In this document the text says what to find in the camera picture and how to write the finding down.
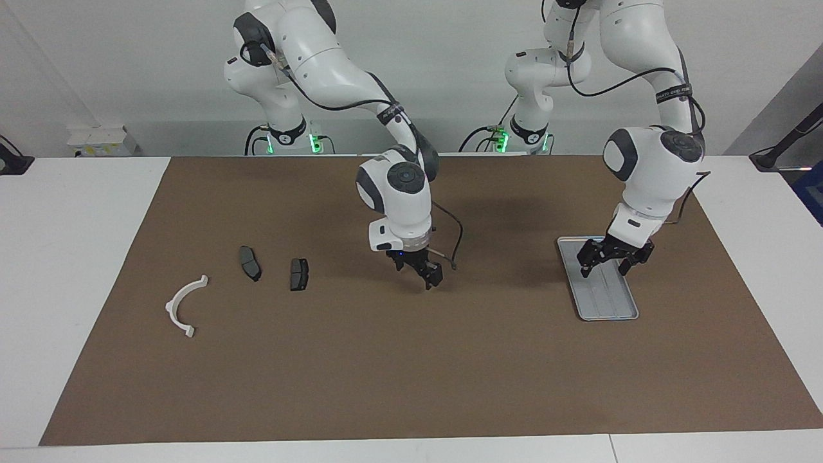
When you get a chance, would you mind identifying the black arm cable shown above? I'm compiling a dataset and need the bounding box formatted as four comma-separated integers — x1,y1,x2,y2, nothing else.
566,0,712,226
241,42,465,271

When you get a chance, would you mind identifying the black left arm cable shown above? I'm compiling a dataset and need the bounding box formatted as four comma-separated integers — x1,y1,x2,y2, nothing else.
566,0,712,226

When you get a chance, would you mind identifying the black camera stand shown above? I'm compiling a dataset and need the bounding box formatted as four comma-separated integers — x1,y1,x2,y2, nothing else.
749,102,823,172
0,135,34,176

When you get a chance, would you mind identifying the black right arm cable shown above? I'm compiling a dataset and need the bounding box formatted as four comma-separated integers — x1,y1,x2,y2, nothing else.
241,42,465,271

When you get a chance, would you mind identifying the black base cable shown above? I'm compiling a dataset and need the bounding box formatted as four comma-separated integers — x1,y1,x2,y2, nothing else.
458,96,518,153
244,125,271,156

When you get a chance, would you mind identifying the white wall socket box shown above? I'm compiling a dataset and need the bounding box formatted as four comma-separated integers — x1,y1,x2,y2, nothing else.
68,125,139,157

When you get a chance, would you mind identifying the brown table mat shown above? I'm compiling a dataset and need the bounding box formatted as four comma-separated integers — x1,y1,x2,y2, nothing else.
39,154,823,446

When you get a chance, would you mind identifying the silver metal tray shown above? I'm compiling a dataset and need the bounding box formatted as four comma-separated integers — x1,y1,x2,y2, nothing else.
557,235,640,322

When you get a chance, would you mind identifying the white curved plastic bracket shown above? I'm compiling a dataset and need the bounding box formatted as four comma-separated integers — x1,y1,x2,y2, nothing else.
165,275,210,338

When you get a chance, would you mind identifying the long dark brake pad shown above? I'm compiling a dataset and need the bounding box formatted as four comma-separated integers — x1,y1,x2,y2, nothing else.
239,246,262,282

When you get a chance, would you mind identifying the blue box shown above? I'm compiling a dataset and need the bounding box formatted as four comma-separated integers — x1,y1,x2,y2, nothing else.
792,161,823,227

